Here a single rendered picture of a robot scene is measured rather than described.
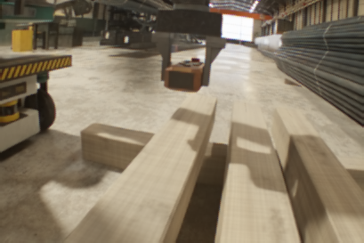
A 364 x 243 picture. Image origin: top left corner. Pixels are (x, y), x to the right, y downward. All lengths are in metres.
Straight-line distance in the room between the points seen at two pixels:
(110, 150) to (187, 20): 0.47
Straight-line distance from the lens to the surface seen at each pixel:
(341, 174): 0.52
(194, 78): 0.49
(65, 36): 8.35
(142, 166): 0.42
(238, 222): 0.32
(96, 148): 0.82
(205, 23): 0.50
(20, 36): 6.82
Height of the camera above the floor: 0.41
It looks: 15 degrees down
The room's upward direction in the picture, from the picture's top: 5 degrees clockwise
